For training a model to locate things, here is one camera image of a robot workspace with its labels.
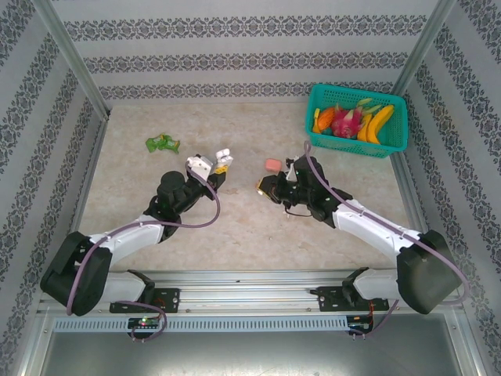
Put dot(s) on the white earbud charging case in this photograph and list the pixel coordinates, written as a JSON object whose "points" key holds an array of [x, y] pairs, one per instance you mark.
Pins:
{"points": [[224, 156]]}

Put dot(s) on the pink earbud charging case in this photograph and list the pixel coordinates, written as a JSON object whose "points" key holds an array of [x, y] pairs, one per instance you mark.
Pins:
{"points": [[272, 165]]}

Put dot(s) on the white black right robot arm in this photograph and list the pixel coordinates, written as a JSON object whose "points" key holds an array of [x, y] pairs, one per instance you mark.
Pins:
{"points": [[375, 231]]}

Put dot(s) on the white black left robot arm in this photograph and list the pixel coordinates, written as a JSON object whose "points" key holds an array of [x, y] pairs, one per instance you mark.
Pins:
{"points": [[129, 237]]}

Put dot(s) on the green snack wrapper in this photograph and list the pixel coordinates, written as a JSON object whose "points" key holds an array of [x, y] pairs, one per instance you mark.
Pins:
{"points": [[160, 143]]}

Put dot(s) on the orange toy fruit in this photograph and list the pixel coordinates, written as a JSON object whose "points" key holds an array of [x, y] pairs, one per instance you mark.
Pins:
{"points": [[325, 119]]}

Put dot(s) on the pink dragon fruit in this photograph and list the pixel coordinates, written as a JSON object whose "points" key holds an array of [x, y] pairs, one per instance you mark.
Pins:
{"points": [[346, 123]]}

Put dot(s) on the small yellow banana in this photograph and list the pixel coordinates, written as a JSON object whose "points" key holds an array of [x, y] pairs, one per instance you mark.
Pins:
{"points": [[365, 133]]}

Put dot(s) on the large yellow banana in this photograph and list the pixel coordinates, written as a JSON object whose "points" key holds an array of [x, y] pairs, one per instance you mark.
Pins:
{"points": [[379, 121]]}

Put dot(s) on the teal plastic basket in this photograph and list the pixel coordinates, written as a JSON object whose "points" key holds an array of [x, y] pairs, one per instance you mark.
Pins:
{"points": [[395, 133]]}

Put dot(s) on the left controller circuit board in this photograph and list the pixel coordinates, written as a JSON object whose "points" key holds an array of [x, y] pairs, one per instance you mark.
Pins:
{"points": [[145, 322]]}

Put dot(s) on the controller circuit board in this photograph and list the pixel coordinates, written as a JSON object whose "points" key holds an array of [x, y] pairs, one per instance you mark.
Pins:
{"points": [[145, 322], [358, 324]]}

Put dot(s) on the right controller circuit board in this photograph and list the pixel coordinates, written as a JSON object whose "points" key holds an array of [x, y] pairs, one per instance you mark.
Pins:
{"points": [[358, 324]]}

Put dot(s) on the aluminium table side rail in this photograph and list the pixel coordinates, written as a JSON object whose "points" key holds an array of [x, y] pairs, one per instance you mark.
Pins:
{"points": [[407, 188], [84, 188]]}

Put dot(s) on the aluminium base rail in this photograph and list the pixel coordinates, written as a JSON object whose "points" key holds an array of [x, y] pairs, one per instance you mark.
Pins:
{"points": [[242, 291]]}

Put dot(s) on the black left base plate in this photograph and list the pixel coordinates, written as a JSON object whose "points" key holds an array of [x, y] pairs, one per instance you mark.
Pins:
{"points": [[168, 299]]}

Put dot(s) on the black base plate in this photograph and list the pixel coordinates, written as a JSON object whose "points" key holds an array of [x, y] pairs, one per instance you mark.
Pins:
{"points": [[329, 299], [168, 299]]}

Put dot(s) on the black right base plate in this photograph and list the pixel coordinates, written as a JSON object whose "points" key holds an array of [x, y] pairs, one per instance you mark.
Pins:
{"points": [[329, 299]]}

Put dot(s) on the aluminium frame post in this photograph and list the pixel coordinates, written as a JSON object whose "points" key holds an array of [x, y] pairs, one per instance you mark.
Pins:
{"points": [[70, 55], [424, 43]]}

